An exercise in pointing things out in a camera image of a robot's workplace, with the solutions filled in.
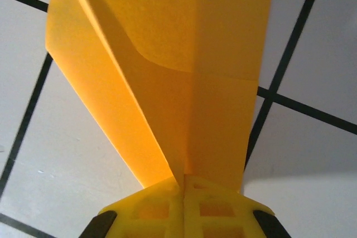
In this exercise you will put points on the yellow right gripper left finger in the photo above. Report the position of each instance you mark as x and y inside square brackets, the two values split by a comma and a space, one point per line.
[150, 215]

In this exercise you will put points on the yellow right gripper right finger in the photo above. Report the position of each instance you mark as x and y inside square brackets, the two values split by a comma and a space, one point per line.
[220, 215]

